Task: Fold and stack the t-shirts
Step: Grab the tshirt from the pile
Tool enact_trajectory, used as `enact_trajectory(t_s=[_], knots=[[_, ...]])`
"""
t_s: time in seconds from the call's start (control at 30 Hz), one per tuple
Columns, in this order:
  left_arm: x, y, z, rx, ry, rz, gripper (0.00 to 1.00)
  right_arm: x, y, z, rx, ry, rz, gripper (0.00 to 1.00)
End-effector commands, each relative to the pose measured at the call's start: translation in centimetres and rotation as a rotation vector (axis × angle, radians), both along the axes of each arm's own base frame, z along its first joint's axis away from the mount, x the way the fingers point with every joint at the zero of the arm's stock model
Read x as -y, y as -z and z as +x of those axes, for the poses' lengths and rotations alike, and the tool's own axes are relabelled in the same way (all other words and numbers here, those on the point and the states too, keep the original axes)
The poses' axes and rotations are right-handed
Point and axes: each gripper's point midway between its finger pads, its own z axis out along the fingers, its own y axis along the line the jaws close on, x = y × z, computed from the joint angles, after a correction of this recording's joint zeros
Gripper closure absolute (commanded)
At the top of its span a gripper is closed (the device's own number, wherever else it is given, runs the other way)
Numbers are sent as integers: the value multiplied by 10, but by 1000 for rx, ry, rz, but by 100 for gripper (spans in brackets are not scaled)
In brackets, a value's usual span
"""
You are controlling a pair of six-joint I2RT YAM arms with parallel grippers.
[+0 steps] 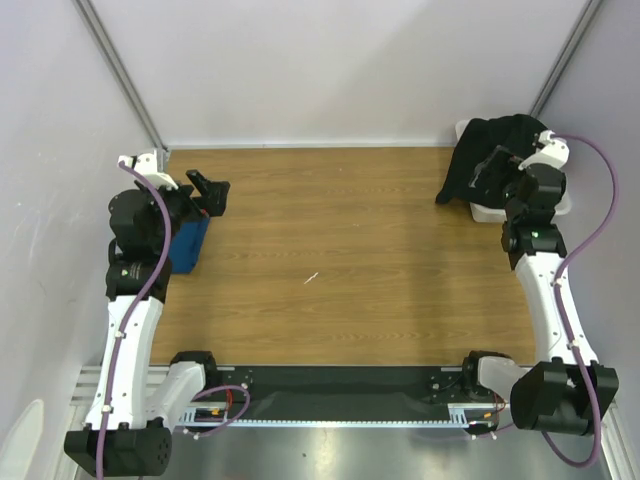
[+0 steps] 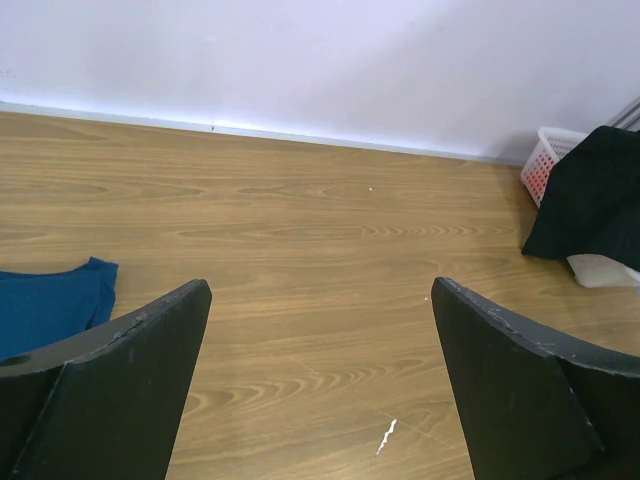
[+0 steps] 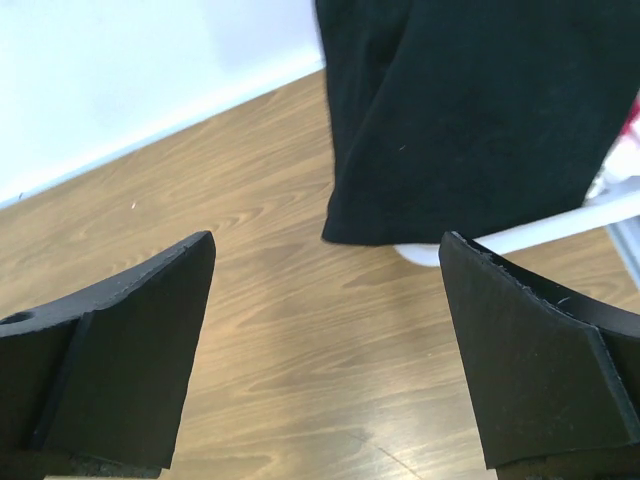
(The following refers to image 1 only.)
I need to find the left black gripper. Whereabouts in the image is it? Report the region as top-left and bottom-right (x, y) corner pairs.
(138, 169), (229, 251)

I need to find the black t shirt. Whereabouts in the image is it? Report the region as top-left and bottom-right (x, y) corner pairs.
(435, 114), (547, 205)

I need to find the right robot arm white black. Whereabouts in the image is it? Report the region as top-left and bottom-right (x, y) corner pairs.
(460, 139), (619, 436)

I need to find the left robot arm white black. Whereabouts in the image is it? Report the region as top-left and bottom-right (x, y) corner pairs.
(64, 170), (231, 479)

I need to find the white plastic basket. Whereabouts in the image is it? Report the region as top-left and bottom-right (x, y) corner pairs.
(455, 119), (573, 224)

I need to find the folded blue t shirt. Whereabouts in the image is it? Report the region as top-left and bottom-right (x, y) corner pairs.
(169, 215), (210, 274)

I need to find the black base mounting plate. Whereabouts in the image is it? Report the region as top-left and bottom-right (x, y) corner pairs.
(219, 366), (471, 423)

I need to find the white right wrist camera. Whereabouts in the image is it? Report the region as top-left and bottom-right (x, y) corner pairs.
(518, 130), (570, 171)

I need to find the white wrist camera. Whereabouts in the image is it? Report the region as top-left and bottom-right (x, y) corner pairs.
(518, 130), (570, 171)
(118, 150), (178, 190)

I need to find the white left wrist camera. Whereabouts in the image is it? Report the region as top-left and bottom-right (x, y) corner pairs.
(118, 150), (178, 190)

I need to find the right aluminium corner post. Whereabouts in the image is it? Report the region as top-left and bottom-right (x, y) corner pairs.
(528, 0), (605, 118)

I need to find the aluminium corner post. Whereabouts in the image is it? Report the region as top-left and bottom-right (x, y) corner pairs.
(528, 0), (605, 118)
(71, 0), (169, 152)

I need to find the left aluminium corner post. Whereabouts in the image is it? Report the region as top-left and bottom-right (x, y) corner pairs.
(71, 0), (169, 152)

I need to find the aluminium frame rail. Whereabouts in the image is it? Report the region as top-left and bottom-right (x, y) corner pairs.
(69, 364), (621, 436)

